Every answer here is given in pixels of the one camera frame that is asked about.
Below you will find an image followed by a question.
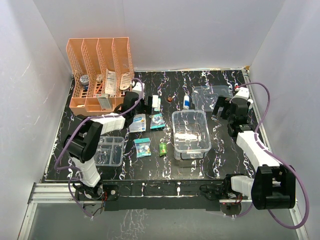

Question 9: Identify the white paper packet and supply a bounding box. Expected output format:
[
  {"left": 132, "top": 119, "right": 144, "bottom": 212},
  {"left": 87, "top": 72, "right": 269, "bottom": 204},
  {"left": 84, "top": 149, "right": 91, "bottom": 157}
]
[{"left": 104, "top": 70, "right": 117, "bottom": 97}]

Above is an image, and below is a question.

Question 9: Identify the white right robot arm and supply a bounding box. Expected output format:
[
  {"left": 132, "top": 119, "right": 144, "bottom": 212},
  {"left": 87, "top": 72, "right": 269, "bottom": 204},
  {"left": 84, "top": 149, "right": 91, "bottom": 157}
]
[{"left": 212, "top": 87, "right": 296, "bottom": 210}]

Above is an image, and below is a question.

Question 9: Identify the white blue mask packet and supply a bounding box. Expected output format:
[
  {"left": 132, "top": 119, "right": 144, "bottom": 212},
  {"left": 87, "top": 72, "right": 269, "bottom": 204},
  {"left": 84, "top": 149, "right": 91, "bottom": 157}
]
[{"left": 129, "top": 113, "right": 146, "bottom": 133}]

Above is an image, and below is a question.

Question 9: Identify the aluminium frame rail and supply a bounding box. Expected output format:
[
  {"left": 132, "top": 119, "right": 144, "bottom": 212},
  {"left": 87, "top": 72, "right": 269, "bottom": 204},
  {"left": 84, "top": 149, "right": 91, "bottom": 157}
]
[{"left": 18, "top": 182, "right": 309, "bottom": 240}]

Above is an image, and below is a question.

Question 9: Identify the clear plastic box lid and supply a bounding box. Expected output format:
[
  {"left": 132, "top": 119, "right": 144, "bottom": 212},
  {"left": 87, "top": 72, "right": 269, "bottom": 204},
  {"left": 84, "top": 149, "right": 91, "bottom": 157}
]
[{"left": 191, "top": 85, "right": 233, "bottom": 112}]

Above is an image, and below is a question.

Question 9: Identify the white gauze packet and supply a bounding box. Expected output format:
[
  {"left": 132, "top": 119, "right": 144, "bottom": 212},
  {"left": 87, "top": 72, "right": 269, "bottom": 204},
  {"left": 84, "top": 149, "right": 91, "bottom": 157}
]
[{"left": 151, "top": 95, "right": 161, "bottom": 112}]

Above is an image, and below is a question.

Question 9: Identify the clear divided tray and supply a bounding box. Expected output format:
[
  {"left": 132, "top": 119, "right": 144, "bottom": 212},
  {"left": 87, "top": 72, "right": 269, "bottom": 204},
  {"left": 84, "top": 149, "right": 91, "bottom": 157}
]
[{"left": 93, "top": 136, "right": 125, "bottom": 167}]

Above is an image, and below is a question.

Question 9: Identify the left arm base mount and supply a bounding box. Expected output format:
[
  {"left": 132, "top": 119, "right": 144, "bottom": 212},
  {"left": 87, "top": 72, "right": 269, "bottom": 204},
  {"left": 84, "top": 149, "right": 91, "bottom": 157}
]
[{"left": 72, "top": 181, "right": 119, "bottom": 211}]

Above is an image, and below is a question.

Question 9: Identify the round blue white tin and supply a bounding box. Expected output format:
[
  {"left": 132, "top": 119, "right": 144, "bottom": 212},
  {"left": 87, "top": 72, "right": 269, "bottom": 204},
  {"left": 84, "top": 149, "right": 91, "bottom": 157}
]
[{"left": 79, "top": 74, "right": 90, "bottom": 91}]

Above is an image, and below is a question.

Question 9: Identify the clear plastic storage box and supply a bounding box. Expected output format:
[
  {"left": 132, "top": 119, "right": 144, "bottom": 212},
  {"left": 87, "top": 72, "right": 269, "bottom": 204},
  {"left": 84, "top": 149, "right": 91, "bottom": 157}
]
[{"left": 171, "top": 110, "right": 212, "bottom": 161}]

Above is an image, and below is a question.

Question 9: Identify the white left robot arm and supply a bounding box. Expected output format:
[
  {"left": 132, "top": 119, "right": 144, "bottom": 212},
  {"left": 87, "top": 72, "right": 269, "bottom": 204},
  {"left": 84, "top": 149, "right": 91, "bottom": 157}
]
[{"left": 63, "top": 92, "right": 153, "bottom": 200}]

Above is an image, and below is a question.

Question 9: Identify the white medicine box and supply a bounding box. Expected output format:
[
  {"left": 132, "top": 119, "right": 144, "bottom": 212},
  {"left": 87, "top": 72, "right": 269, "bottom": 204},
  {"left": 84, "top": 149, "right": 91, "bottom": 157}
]
[{"left": 96, "top": 93, "right": 113, "bottom": 111}]

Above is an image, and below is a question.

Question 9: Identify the green sachet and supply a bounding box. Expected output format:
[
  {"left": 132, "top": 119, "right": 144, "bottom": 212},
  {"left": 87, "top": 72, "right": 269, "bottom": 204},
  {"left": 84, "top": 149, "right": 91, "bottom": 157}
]
[{"left": 159, "top": 142, "right": 168, "bottom": 157}]

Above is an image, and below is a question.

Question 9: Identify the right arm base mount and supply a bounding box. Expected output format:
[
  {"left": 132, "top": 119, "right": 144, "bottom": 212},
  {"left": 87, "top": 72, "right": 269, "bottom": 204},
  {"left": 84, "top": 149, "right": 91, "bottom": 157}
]
[{"left": 199, "top": 173, "right": 245, "bottom": 215}]

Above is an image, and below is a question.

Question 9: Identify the teal bandage packet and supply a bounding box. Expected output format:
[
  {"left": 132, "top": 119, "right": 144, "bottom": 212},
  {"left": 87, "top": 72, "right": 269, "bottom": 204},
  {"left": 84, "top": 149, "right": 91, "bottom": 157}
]
[
  {"left": 150, "top": 113, "right": 166, "bottom": 130},
  {"left": 133, "top": 137, "right": 151, "bottom": 158}
]

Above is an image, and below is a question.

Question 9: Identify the white blue bandage roll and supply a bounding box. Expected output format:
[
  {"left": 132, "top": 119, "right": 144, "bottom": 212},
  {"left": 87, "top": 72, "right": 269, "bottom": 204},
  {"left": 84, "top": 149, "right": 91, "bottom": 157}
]
[{"left": 183, "top": 94, "right": 190, "bottom": 110}]

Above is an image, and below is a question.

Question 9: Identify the beige blister pack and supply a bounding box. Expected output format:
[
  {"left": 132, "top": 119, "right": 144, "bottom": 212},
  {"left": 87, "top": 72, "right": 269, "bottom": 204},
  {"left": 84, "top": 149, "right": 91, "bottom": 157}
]
[{"left": 119, "top": 72, "right": 132, "bottom": 91}]

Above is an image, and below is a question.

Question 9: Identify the orange plastic file organizer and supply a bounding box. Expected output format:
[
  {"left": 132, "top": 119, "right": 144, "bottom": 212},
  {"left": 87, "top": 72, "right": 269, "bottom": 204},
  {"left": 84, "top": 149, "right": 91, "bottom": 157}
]
[{"left": 66, "top": 37, "right": 135, "bottom": 116}]

